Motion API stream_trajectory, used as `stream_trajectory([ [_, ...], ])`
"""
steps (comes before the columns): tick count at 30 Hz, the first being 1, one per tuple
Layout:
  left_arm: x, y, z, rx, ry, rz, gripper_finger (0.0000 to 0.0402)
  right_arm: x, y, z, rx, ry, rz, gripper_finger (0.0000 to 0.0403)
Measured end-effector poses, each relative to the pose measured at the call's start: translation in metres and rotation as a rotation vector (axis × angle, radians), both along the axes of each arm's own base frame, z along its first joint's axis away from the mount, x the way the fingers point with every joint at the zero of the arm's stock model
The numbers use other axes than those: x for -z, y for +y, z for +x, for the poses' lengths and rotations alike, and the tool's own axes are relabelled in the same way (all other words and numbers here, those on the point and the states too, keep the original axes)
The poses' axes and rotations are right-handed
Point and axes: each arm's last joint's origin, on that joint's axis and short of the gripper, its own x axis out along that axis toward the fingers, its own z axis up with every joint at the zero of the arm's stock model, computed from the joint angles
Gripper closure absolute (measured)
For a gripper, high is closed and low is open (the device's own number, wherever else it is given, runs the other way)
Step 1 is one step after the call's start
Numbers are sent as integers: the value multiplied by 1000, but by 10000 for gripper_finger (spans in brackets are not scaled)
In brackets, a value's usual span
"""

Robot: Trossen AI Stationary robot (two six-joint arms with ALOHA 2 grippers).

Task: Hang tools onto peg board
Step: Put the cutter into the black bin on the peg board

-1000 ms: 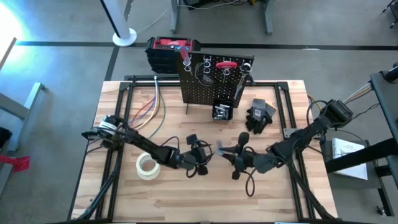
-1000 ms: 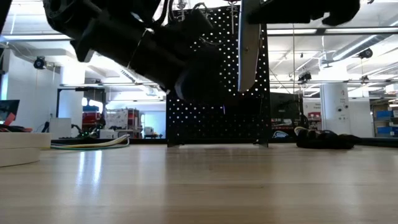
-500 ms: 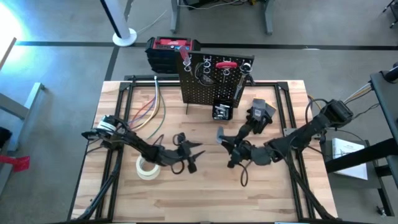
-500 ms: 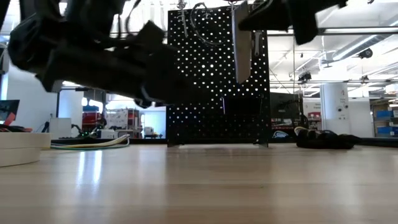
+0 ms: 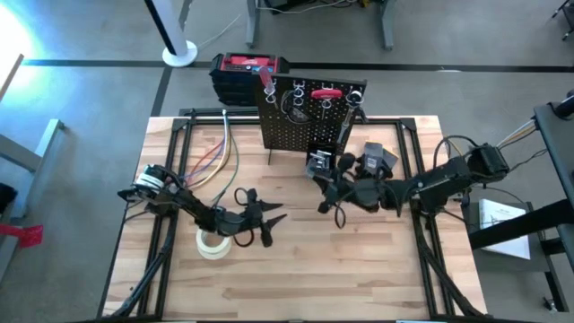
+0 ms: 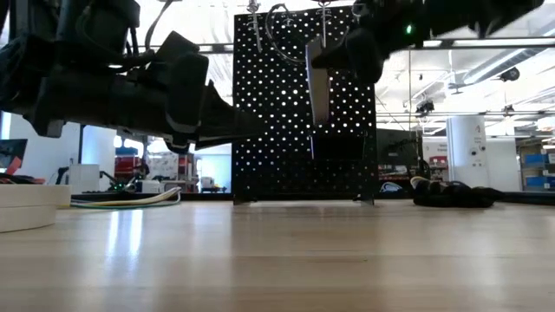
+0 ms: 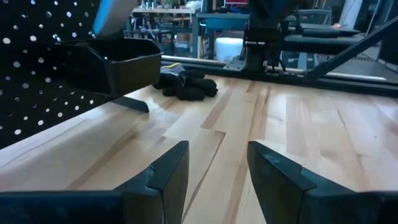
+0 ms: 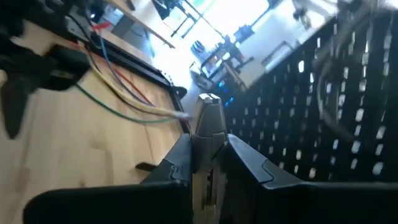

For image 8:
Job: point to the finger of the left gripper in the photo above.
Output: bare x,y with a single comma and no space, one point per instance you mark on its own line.
15,105

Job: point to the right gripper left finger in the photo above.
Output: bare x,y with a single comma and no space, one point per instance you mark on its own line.
124,202

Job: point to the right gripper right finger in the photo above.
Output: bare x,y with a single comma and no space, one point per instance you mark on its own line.
311,203

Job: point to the grey metal utility knife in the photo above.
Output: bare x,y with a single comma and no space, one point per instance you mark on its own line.
210,124

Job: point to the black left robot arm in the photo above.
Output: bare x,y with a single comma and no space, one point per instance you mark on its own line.
37,12

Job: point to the black perforated pegboard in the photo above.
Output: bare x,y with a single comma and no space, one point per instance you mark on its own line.
311,109

